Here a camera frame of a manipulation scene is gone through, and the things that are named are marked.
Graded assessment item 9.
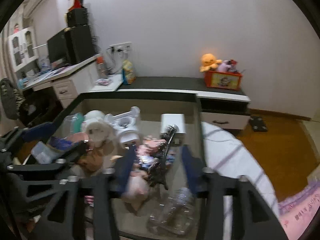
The white desk with drawers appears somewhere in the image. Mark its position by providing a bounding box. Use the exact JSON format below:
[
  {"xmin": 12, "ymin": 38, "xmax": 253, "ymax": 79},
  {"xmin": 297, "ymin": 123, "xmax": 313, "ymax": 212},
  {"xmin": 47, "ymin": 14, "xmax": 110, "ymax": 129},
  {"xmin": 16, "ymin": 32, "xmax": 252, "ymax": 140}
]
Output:
[{"xmin": 23, "ymin": 55, "xmax": 99, "ymax": 108}]

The white power adapter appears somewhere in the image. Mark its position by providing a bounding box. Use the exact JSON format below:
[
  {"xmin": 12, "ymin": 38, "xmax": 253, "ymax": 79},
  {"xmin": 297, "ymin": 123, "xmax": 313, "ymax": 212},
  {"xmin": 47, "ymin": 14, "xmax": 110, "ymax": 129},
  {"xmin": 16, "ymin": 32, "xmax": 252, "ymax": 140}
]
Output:
[{"xmin": 160, "ymin": 113, "xmax": 186, "ymax": 145}]

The clear plastic container box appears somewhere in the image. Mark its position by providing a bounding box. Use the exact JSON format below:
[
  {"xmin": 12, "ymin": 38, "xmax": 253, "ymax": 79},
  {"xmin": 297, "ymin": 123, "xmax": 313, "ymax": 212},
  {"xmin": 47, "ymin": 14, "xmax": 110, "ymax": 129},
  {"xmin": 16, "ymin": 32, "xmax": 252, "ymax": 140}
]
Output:
[{"xmin": 31, "ymin": 141, "xmax": 62, "ymax": 164}]

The wall power strip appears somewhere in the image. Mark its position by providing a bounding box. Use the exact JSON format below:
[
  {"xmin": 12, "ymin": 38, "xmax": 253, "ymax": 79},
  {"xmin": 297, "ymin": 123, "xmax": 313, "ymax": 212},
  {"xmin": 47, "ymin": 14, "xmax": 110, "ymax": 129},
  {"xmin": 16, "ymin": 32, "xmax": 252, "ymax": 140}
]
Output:
[{"xmin": 109, "ymin": 42, "xmax": 132, "ymax": 53}]

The black computer tower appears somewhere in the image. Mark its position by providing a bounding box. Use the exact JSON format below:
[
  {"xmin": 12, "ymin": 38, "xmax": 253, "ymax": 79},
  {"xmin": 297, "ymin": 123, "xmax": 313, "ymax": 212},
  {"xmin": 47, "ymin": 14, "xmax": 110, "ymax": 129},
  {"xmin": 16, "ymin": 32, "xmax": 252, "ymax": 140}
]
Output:
[{"xmin": 65, "ymin": 25, "xmax": 95, "ymax": 65}]

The black hair clip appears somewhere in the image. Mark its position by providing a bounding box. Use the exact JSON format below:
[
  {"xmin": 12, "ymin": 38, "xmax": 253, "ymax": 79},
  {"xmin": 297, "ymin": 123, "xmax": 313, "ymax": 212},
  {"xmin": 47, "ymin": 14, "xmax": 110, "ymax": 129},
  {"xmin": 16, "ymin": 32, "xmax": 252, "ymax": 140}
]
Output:
[{"xmin": 148, "ymin": 125, "xmax": 178, "ymax": 190}]

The pink bedding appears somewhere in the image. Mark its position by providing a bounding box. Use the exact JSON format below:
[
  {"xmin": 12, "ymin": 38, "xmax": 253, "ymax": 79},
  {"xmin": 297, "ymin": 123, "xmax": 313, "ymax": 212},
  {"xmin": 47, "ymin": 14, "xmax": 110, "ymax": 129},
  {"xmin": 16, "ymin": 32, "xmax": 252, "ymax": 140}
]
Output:
[{"xmin": 278, "ymin": 181, "xmax": 319, "ymax": 239}]

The red toy storage box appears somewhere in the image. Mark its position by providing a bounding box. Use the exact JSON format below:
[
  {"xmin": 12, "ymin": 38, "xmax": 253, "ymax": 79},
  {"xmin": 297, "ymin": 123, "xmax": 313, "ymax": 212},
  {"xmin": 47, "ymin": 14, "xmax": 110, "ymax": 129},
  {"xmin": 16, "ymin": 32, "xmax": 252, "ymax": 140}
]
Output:
[{"xmin": 204, "ymin": 70, "xmax": 243, "ymax": 90}]

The black floor scale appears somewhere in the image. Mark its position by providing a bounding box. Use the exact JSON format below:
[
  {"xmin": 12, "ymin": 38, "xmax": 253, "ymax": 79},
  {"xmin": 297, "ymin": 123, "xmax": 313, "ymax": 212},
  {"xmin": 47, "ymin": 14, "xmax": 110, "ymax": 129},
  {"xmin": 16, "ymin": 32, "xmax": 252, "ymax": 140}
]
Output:
[{"xmin": 249, "ymin": 116, "xmax": 268, "ymax": 132}]

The pink pig figurine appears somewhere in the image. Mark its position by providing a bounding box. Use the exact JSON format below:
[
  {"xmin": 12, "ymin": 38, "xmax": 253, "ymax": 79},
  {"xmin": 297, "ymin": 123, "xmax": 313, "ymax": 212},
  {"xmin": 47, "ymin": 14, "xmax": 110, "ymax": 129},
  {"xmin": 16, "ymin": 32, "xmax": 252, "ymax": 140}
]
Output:
[{"xmin": 121, "ymin": 171, "xmax": 150, "ymax": 211}]

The red paper bag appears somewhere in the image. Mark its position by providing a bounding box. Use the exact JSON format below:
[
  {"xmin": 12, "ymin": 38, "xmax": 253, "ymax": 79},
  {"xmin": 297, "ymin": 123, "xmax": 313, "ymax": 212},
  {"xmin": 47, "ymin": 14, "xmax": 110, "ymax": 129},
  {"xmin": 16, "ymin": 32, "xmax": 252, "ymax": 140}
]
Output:
[{"xmin": 68, "ymin": 0, "xmax": 84, "ymax": 11}]

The pink doll on cabinet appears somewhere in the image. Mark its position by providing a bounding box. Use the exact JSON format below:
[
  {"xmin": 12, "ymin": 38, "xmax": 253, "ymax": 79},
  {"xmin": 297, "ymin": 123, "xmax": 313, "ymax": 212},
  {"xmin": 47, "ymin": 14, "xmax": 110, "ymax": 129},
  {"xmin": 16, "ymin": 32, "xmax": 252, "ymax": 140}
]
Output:
[{"xmin": 13, "ymin": 23, "xmax": 20, "ymax": 34}]

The snack bag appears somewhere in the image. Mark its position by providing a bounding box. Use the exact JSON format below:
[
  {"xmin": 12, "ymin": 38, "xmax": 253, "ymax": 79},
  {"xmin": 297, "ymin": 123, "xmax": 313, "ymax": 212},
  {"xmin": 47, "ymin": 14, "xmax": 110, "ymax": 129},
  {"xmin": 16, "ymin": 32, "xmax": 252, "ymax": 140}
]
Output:
[{"xmin": 122, "ymin": 60, "xmax": 136, "ymax": 85}]

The orange cap bottle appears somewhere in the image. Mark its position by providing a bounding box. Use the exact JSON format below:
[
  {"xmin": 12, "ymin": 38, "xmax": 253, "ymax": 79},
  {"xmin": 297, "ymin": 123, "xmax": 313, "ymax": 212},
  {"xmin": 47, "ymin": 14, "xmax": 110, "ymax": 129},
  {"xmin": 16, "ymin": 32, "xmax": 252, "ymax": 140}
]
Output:
[{"xmin": 97, "ymin": 56, "xmax": 108, "ymax": 79}]

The black speaker box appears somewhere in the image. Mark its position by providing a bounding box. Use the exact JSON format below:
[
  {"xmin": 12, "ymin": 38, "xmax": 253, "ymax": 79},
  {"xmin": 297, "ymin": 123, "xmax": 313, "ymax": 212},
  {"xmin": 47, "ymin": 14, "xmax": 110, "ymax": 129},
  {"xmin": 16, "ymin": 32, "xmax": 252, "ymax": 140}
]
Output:
[{"xmin": 66, "ymin": 8, "xmax": 88, "ymax": 28}]

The black computer monitor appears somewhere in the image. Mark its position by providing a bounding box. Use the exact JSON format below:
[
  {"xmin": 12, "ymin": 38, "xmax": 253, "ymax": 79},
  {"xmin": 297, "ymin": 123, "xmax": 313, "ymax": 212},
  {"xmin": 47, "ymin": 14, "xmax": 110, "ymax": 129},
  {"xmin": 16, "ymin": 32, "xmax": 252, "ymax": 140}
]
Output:
[{"xmin": 47, "ymin": 29, "xmax": 68, "ymax": 63}]

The clear glass jar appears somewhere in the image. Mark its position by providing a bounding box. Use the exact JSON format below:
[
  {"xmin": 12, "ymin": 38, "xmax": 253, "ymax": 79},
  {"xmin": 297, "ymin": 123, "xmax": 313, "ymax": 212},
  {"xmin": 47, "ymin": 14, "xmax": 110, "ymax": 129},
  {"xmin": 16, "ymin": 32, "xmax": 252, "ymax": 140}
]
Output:
[{"xmin": 147, "ymin": 187, "xmax": 196, "ymax": 237}]

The pink black storage box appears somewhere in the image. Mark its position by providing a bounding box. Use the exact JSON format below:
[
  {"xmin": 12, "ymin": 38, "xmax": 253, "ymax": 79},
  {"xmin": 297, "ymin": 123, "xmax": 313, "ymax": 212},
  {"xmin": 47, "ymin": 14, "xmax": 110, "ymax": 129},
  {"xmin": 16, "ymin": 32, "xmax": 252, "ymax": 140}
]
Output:
[{"xmin": 15, "ymin": 90, "xmax": 208, "ymax": 240}]

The colorful block doll toy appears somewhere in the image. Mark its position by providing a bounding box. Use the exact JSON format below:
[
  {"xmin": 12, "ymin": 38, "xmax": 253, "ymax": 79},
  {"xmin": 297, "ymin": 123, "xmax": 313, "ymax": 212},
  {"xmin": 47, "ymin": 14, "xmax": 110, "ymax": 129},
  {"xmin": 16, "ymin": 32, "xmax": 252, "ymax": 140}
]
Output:
[{"xmin": 136, "ymin": 151, "xmax": 176, "ymax": 171}]

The blue small tube box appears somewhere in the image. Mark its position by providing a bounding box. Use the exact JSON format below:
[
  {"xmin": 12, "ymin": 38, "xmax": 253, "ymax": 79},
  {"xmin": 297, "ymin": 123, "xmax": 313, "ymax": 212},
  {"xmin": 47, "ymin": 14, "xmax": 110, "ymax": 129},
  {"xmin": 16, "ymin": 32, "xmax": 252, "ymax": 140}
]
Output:
[{"xmin": 47, "ymin": 137, "xmax": 83, "ymax": 152}]

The rose gold metal jar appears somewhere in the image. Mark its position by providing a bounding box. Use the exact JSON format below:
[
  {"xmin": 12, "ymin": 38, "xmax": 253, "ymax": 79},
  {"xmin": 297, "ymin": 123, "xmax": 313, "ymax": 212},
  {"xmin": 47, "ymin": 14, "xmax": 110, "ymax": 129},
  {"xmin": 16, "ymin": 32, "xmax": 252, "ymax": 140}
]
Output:
[{"xmin": 69, "ymin": 132, "xmax": 111, "ymax": 173}]

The purple plush toy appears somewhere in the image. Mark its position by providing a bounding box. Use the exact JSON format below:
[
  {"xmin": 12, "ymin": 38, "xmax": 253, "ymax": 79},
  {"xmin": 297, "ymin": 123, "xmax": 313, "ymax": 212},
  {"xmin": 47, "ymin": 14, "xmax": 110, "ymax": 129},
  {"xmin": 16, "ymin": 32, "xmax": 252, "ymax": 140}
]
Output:
[{"xmin": 216, "ymin": 60, "xmax": 232, "ymax": 73}]

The orange octopus plush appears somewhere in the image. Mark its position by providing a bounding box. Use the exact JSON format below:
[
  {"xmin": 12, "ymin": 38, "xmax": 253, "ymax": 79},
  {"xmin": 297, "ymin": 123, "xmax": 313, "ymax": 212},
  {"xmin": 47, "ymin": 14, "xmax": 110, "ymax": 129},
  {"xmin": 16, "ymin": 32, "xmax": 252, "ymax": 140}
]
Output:
[{"xmin": 200, "ymin": 53, "xmax": 222, "ymax": 73}]

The white glass door cabinet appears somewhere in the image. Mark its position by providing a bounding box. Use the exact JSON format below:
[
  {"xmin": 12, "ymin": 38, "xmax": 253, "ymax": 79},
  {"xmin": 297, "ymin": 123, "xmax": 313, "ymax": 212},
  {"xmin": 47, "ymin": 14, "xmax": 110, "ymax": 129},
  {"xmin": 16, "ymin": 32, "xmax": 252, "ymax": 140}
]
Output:
[{"xmin": 8, "ymin": 27, "xmax": 39, "ymax": 72}]

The pink white block toy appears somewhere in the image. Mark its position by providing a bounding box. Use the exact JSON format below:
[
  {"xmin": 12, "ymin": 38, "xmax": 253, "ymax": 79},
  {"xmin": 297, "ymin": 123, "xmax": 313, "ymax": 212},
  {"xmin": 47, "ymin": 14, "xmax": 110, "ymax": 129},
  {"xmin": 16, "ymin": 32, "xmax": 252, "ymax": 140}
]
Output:
[{"xmin": 136, "ymin": 137, "xmax": 167, "ymax": 156}]

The white bottle green base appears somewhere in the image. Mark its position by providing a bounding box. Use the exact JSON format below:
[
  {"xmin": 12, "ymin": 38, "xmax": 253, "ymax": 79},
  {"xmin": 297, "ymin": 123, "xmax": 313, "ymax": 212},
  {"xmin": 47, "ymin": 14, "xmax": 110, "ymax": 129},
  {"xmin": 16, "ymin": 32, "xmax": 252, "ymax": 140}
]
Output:
[{"xmin": 63, "ymin": 109, "xmax": 113, "ymax": 147}]

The white heart plug nightlight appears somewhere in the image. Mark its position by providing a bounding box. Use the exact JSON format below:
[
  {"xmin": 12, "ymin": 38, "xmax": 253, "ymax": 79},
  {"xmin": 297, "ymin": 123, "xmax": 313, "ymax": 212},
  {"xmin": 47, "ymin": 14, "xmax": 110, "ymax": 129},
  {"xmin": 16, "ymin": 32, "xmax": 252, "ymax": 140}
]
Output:
[{"xmin": 104, "ymin": 106, "xmax": 140, "ymax": 148}]

